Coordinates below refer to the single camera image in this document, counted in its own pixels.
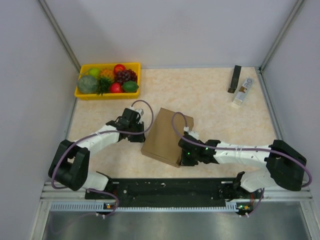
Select brown cardboard box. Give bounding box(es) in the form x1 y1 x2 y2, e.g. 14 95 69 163
140 107 194 168

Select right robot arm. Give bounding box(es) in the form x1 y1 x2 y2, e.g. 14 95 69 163
178 132 307 198

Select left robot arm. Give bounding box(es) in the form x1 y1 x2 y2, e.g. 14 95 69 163
48 107 146 199

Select white silver carton box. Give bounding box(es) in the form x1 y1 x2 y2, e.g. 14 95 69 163
232 77 255 106

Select black carton box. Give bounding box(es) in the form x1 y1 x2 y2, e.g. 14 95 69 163
227 65 242 94

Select green lemon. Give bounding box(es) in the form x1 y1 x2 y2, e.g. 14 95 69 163
122 81 139 93

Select red apple front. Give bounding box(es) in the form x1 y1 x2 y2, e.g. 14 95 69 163
109 82 123 94

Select red apple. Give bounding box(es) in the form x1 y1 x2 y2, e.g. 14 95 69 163
109 82 123 94
113 64 126 74

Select purple grapes bunch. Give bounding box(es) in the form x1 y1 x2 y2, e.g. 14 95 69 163
114 69 138 85

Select orange pineapple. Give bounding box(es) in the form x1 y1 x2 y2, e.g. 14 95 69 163
98 68 115 82

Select green melon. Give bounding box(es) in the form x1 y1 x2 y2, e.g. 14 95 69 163
77 75 98 94

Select red apple back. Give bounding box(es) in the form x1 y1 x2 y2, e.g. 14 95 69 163
113 64 126 74

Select yellow plastic tray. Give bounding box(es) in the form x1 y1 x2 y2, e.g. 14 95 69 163
74 62 141 101

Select green apple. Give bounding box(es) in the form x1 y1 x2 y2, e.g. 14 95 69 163
88 68 100 79

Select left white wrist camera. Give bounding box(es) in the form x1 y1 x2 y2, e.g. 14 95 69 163
129 106 144 122

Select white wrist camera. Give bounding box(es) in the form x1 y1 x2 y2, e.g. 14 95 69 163
183 126 199 139
129 106 144 122

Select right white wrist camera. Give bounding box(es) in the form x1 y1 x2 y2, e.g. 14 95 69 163
183 126 199 139

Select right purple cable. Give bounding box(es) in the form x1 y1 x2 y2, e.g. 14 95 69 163
171 111 313 217

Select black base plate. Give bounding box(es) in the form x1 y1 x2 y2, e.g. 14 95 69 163
84 177 264 207

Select aluminium frame rail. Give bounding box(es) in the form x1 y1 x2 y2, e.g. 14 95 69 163
30 178 318 240

